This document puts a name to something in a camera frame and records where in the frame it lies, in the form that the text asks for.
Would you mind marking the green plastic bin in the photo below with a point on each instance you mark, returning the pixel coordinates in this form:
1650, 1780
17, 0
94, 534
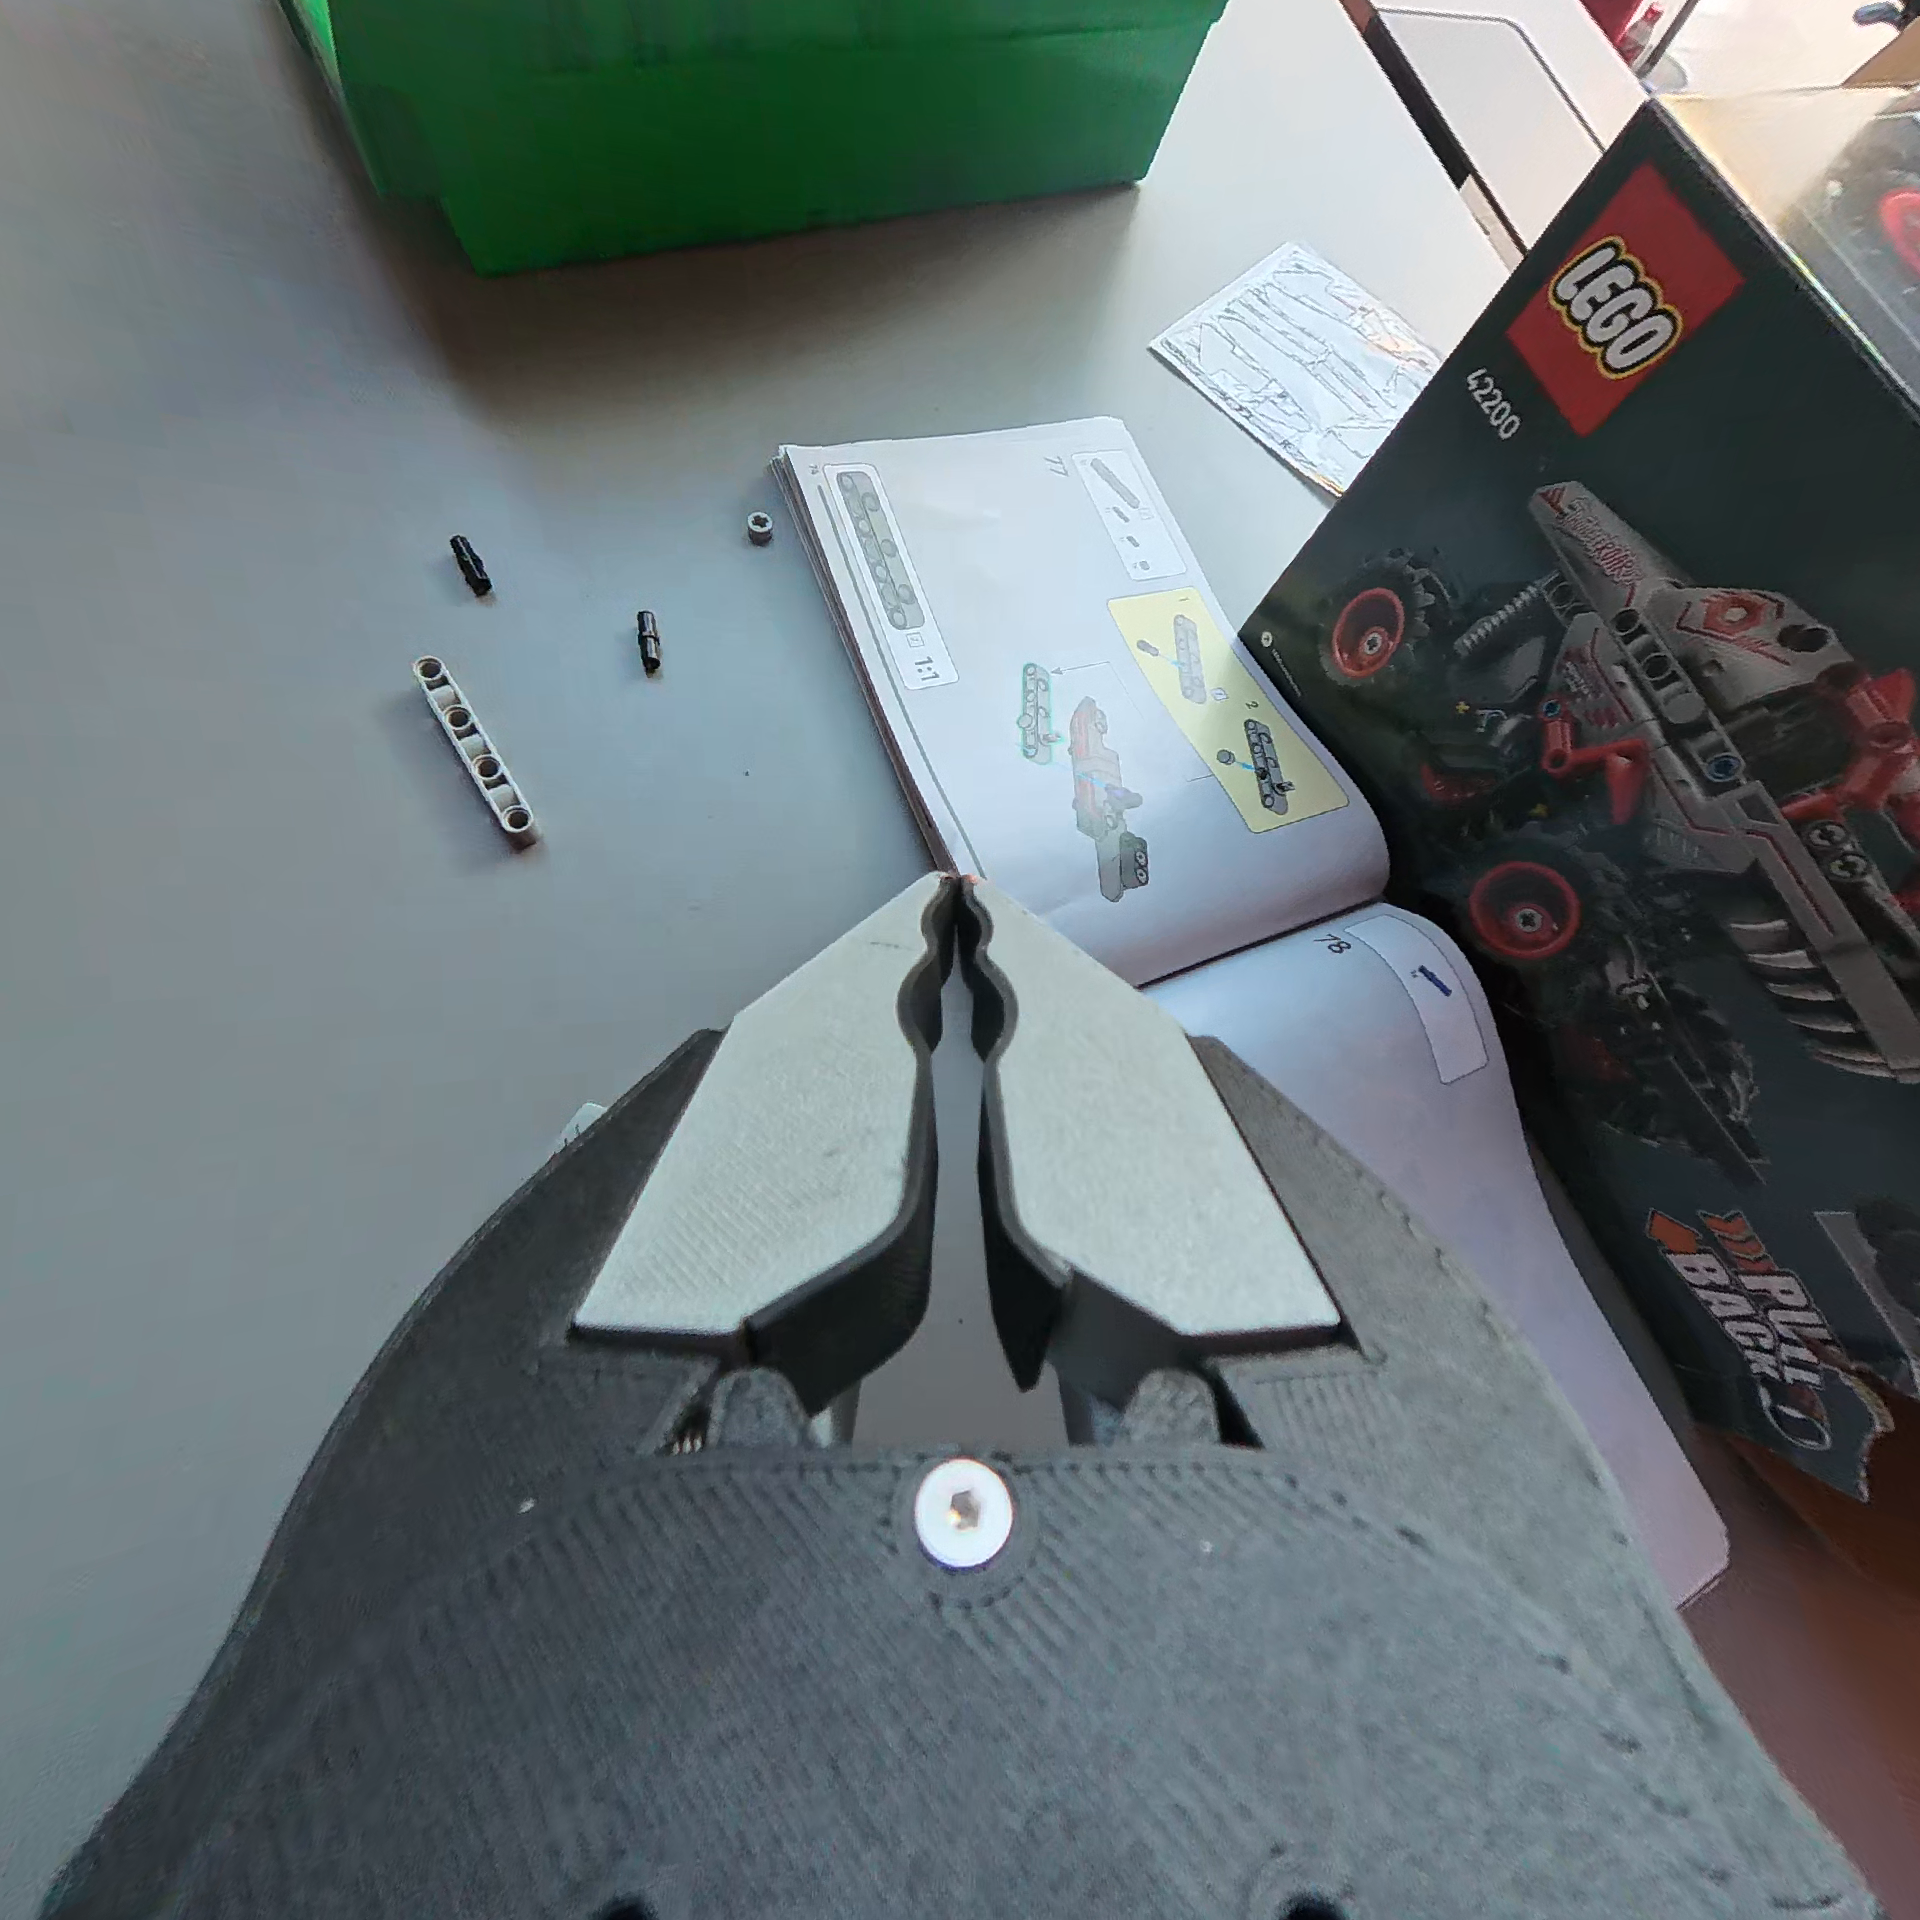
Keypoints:
751, 119

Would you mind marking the sticker sheet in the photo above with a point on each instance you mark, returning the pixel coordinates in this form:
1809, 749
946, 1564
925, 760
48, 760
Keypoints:
1305, 360

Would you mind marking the lego set box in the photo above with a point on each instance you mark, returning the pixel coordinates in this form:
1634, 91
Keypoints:
1650, 751

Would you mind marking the lego instruction booklet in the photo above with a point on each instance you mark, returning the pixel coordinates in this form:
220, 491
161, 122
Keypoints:
1021, 599

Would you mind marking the black lego pin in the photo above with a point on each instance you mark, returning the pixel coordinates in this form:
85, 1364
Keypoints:
648, 642
472, 565

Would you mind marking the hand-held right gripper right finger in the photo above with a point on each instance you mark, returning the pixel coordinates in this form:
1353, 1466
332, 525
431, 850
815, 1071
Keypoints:
1154, 1202

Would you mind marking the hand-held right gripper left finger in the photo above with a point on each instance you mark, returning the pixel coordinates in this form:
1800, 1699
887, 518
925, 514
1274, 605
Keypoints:
765, 1186

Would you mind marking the straight grey lego beam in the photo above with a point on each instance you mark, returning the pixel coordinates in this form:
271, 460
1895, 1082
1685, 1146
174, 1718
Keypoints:
474, 751

